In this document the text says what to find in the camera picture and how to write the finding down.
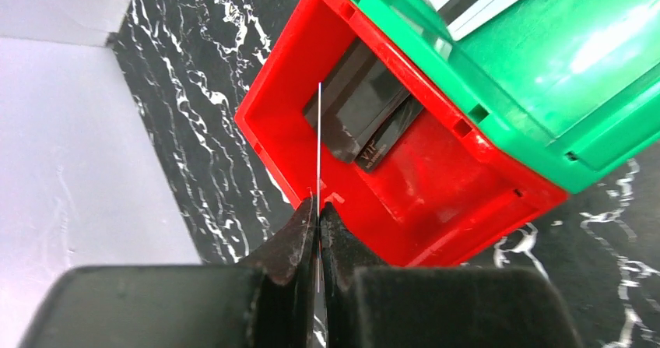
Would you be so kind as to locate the left red bin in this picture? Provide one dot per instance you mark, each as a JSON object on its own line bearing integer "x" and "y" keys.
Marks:
{"x": 441, "y": 195}

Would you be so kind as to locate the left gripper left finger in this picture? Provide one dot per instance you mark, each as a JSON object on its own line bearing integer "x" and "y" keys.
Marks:
{"x": 264, "y": 300}

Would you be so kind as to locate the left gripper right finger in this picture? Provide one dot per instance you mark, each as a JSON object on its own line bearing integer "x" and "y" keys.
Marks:
{"x": 372, "y": 304}

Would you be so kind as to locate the black card in bin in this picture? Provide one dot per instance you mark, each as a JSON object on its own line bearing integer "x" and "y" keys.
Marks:
{"x": 389, "y": 132}

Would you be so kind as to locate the green bin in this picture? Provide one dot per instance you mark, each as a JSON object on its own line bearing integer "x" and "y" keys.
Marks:
{"x": 570, "y": 88}

